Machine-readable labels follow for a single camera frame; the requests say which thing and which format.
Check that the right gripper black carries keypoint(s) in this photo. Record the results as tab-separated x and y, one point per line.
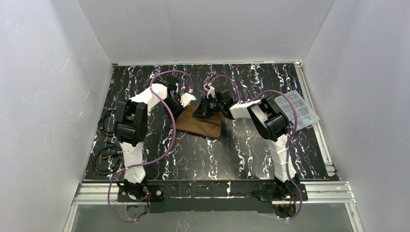
205	107

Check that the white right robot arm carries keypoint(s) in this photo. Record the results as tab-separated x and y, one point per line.
271	123

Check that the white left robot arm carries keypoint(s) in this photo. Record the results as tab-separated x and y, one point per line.
131	128

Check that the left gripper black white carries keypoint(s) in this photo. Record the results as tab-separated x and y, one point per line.
179	108

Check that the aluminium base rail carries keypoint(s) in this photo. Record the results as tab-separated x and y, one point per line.
234	195

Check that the brown woven cloth napkin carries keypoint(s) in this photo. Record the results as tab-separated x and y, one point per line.
205	127

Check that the clear plastic compartment box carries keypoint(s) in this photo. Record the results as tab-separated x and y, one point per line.
306	116

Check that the aluminium side rail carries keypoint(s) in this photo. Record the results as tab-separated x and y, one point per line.
326	156

